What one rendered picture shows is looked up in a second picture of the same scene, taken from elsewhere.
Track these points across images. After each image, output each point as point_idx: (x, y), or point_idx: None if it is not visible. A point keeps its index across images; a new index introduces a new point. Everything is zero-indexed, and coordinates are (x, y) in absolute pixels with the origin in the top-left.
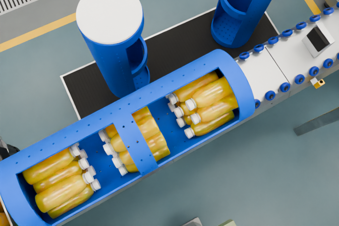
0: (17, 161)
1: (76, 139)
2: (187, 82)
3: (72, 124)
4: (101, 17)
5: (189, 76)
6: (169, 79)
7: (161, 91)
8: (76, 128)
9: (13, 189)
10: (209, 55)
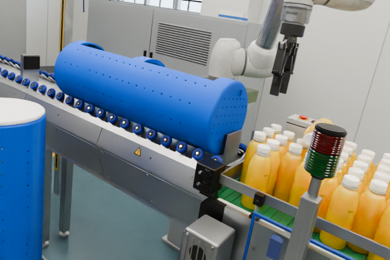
0: (203, 86)
1: (166, 68)
2: (97, 49)
3: (151, 86)
4: (7, 111)
5: (91, 50)
6: (94, 57)
7: (108, 54)
8: (156, 75)
9: (225, 78)
10: (66, 54)
